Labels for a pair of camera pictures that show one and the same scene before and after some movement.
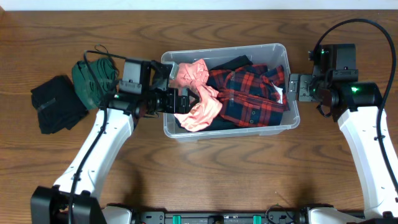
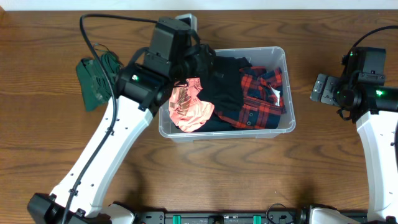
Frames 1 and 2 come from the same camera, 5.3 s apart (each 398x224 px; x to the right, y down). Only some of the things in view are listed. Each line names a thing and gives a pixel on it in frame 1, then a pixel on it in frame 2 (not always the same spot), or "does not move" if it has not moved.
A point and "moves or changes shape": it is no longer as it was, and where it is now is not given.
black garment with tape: (59, 104) → (224, 89)
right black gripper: (308, 80) → (329, 96)
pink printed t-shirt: (194, 75) moves or changes shape
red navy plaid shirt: (250, 94) does not move
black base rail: (273, 217) does not move
